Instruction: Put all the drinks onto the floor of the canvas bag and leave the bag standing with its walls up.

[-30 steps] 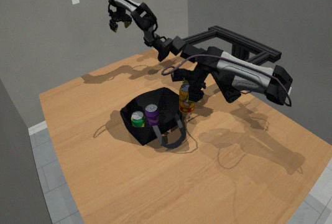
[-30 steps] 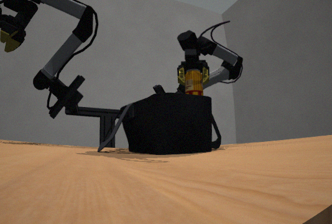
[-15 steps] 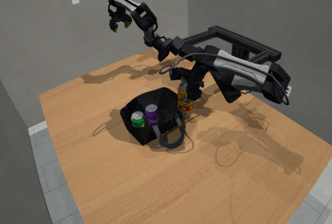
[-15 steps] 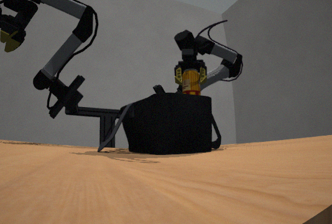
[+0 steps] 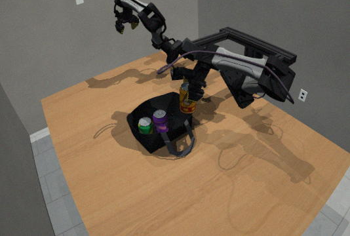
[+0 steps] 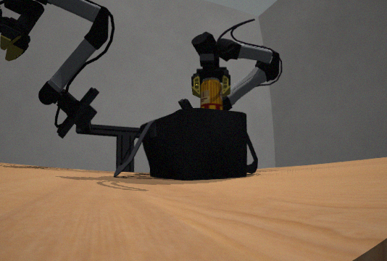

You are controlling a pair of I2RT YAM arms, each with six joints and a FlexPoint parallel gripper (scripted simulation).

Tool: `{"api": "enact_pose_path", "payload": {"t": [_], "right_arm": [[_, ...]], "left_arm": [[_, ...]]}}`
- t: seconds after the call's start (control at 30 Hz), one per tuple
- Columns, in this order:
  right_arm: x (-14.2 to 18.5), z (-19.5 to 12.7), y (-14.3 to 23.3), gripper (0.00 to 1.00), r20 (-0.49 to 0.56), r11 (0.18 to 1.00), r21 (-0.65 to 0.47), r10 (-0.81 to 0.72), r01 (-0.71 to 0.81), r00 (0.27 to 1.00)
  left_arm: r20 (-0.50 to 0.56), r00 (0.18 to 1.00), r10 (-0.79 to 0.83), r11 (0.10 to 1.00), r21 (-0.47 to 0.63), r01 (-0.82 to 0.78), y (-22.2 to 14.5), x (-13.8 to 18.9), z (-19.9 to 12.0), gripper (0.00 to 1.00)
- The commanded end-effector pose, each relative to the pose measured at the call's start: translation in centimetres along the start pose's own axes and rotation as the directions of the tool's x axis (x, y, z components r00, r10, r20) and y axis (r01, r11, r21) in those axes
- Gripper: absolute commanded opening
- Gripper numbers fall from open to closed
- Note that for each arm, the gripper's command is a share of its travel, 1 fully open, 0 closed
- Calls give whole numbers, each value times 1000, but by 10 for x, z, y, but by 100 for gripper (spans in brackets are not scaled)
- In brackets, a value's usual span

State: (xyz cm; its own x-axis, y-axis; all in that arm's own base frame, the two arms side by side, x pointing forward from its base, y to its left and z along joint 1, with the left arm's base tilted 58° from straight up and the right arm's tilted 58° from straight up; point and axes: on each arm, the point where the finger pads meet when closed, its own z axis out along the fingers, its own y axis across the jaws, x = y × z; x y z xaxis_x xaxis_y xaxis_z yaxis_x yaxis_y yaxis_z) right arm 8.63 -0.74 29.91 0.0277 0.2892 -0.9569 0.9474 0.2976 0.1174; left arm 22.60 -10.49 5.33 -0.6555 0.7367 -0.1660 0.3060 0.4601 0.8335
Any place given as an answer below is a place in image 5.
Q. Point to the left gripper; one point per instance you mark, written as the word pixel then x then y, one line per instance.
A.
pixel 194 92

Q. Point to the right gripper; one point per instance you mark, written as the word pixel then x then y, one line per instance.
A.
pixel 127 17

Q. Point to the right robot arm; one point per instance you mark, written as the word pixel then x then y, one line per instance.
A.
pixel 153 24

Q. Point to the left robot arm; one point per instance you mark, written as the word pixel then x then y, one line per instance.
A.
pixel 254 79

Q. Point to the green and yellow drink can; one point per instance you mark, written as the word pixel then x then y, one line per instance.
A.
pixel 145 126

